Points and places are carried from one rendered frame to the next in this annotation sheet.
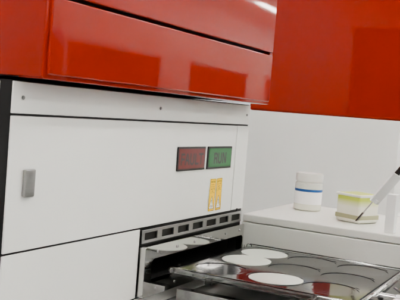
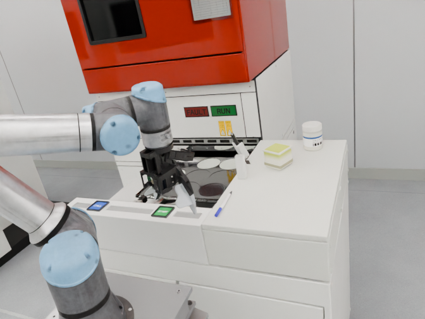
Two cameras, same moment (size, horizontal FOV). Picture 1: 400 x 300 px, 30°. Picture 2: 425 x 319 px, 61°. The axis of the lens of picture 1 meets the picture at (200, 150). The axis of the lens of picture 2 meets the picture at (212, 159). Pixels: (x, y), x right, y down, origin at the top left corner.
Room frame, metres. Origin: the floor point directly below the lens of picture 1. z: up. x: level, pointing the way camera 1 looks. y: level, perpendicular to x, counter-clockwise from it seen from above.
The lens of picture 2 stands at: (1.52, -1.54, 1.53)
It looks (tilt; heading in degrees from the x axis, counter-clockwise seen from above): 23 degrees down; 90
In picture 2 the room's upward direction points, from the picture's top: 10 degrees counter-clockwise
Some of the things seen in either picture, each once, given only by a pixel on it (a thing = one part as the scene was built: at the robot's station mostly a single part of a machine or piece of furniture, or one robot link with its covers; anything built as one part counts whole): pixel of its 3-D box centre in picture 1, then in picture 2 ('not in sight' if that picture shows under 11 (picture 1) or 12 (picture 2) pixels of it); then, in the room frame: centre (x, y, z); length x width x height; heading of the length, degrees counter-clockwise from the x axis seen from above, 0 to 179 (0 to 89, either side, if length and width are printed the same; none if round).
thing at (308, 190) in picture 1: (308, 191); (312, 135); (1.92, -0.29, 1.01); 0.07 x 0.07 x 0.10
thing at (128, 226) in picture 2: not in sight; (135, 227); (1.24, -0.50, 0.89); 0.55 x 0.09 x 0.14; 153
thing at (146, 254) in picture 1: (196, 256); (214, 154); (1.54, -0.01, 0.89); 0.44 x 0.02 x 0.10; 153
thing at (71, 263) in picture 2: not in sight; (74, 268); (1.19, -0.88, 1.05); 0.13 x 0.12 x 0.14; 108
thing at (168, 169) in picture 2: not in sight; (160, 166); (1.40, -0.68, 1.17); 0.09 x 0.08 x 0.12; 48
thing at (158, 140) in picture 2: not in sight; (157, 137); (1.41, -0.68, 1.25); 0.08 x 0.08 x 0.05
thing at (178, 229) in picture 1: (196, 225); (212, 140); (1.55, -0.01, 0.96); 0.44 x 0.01 x 0.02; 153
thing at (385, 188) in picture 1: (385, 201); (241, 157); (1.63, -0.41, 1.03); 0.06 x 0.04 x 0.13; 63
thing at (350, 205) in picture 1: (357, 207); (277, 156); (1.76, -0.38, 1.00); 0.07 x 0.07 x 0.07; 38
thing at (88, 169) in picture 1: (151, 202); (176, 128); (1.39, 0.08, 1.02); 0.82 x 0.03 x 0.40; 153
